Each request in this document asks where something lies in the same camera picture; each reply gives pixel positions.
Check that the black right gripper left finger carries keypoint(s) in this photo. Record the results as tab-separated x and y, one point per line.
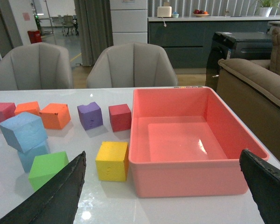
56	202

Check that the brown sofa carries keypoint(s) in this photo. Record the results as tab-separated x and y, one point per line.
251	88

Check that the magenta red foam block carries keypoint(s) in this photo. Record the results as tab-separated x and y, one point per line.
6	111

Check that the fruit plate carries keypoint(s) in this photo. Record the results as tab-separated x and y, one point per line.
200	13

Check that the dark grey counter cabinet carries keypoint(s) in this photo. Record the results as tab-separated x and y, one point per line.
187	40

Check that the black appliance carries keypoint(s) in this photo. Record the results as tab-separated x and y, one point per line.
245	45

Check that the pink plastic bin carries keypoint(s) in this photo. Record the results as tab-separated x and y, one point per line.
187	142

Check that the green foam block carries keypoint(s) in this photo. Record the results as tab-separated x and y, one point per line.
45	167

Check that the grey curtain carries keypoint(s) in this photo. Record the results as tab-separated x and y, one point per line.
95	28

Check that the dark red foam block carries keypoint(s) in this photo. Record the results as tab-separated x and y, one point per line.
120	117

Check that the orange foam block right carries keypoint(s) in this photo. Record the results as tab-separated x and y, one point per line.
55	116

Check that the white drawer cabinet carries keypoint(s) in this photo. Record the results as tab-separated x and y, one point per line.
129	21

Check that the yellow foam block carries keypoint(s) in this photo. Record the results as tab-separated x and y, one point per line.
112	161

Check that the orange foam block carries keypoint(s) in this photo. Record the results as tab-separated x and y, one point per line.
55	116
31	107

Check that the grey chair left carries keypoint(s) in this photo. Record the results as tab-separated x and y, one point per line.
38	66

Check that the white toaster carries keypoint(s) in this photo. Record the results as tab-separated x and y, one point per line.
165	10

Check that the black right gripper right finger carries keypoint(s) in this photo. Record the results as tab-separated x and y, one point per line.
263	180

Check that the potted plant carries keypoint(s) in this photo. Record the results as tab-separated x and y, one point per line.
264	7

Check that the grey chair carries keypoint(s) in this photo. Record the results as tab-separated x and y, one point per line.
38	66
133	64

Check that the grey chair right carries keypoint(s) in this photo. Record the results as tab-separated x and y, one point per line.
133	64

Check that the orange foam block left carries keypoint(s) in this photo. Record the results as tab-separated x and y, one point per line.
31	107

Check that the light blue foam block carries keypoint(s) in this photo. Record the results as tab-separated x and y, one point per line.
23	131
27	158

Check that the notched purple foam block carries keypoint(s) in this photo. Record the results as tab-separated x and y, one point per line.
90	115

